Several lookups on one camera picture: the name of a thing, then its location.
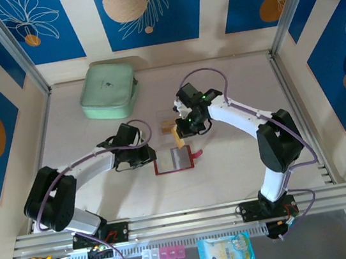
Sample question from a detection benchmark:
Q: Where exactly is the red card holder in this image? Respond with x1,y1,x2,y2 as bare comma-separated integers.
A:
151,143,206,177

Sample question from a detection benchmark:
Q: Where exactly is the clear plastic card tray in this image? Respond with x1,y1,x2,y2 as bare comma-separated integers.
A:
156,107,183,138

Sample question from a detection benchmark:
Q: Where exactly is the mint green zip pouch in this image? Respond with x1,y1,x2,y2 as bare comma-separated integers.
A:
74,59,144,125

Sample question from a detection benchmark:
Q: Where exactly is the white and pink pill organizer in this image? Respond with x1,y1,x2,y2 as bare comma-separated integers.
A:
140,244,187,259

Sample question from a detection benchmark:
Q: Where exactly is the blue wet wipes packet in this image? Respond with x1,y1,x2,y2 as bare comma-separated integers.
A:
196,230,256,259

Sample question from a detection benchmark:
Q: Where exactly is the aluminium mounting rail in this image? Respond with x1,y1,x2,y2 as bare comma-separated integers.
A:
8,182,346,259

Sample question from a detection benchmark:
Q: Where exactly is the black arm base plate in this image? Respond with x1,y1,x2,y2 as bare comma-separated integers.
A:
70,221,132,251
237,194,300,224

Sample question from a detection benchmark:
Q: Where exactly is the slotted grey cable duct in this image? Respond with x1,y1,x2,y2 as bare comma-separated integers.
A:
12,221,271,259

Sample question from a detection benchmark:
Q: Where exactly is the aluminium table edge rail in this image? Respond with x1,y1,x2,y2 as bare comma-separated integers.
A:
267,48,335,191

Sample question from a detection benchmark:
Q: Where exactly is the black cable connector module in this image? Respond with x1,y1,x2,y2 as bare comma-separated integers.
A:
264,214,305,242
85,240,115,259

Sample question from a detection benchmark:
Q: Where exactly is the aluminium frame post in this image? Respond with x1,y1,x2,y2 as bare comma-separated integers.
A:
0,0,53,101
261,0,334,59

